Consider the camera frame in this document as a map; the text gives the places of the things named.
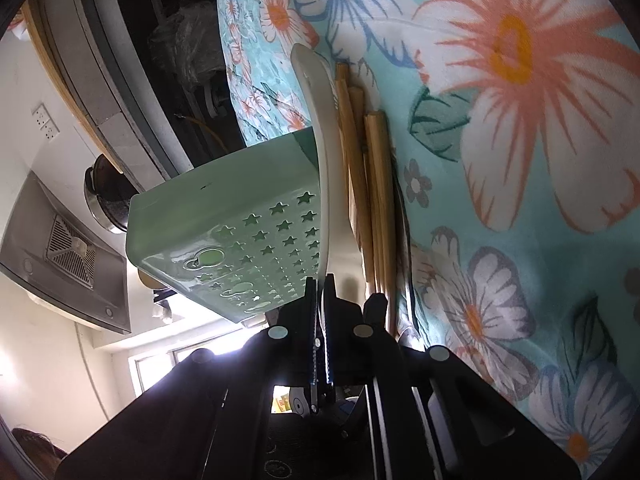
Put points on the steel range hood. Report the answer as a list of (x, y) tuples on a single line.
[(30, 260)]

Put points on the bundle of wooden chopsticks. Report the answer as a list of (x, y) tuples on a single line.
[(357, 170)]

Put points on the large black pot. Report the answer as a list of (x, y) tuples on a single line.
[(107, 200)]

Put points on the white wall socket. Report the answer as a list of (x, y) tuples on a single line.
[(45, 122)]

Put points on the wooden board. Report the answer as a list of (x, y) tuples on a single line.
[(55, 75)]

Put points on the floral turquoise blanket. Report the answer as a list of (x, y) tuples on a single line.
[(450, 170)]

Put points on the concrete kitchen counter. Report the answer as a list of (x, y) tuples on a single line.
[(100, 60)]

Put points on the white rice paddle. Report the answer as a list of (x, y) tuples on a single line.
[(325, 160)]

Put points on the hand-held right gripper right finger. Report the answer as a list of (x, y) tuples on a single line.
[(327, 350)]

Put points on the green plastic utensil holder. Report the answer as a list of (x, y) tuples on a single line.
[(200, 195)]

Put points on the crumpled clear plastic bag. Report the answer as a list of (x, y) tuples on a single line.
[(185, 45)]

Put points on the window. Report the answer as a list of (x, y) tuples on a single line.
[(150, 370)]

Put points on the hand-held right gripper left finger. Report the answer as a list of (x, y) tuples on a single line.
[(311, 340)]

